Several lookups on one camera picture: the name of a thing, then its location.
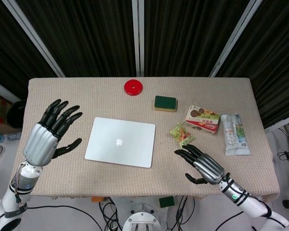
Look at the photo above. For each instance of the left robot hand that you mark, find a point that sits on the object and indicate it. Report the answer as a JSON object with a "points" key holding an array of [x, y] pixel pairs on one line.
{"points": [[42, 139]]}

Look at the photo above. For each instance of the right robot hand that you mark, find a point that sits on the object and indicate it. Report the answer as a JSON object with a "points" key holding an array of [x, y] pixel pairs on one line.
{"points": [[208, 167]]}

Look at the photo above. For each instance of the silver laptop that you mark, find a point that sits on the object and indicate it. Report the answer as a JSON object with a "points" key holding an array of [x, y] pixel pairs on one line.
{"points": [[120, 142]]}

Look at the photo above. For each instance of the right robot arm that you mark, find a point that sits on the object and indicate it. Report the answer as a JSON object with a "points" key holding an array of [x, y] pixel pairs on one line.
{"points": [[250, 204]]}

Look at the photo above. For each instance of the robot base torso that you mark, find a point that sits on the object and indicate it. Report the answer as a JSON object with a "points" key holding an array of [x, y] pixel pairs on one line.
{"points": [[142, 219]]}

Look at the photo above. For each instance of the black round bag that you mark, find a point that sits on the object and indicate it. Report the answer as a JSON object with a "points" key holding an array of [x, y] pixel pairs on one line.
{"points": [[15, 114]]}

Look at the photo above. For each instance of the green candy bag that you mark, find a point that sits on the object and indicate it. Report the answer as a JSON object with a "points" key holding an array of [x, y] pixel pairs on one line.
{"points": [[181, 134]]}

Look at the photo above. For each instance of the clear plastic snack package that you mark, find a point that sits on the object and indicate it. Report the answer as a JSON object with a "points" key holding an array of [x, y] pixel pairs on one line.
{"points": [[234, 134]]}

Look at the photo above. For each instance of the biscuit box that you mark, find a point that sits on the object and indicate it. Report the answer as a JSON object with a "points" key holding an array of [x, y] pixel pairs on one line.
{"points": [[202, 120]]}

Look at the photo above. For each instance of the green box under table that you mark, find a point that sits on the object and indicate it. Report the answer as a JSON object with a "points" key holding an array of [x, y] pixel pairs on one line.
{"points": [[166, 201]]}

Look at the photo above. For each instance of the beige woven tablecloth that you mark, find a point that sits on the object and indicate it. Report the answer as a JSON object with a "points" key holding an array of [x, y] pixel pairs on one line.
{"points": [[144, 173]]}

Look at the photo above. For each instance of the green yellow sponge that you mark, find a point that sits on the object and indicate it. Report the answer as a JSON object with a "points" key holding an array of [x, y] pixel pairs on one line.
{"points": [[165, 103]]}

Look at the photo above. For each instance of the orange object under table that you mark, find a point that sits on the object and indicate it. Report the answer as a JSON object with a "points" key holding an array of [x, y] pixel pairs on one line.
{"points": [[97, 199]]}

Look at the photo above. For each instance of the red round disc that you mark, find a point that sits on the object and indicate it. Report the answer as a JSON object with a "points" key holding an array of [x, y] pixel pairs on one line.
{"points": [[134, 87]]}

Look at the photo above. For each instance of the black pleated curtain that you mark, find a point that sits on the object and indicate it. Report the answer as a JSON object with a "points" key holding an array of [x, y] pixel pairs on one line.
{"points": [[91, 36]]}

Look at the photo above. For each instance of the white frame post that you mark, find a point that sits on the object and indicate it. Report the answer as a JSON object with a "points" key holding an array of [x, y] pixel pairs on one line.
{"points": [[137, 38], [33, 36], [236, 36]]}

